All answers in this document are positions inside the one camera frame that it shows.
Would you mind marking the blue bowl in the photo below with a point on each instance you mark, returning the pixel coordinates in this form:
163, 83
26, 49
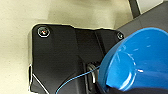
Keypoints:
133, 63

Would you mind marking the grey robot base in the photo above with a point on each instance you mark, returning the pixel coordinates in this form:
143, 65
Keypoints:
60, 56

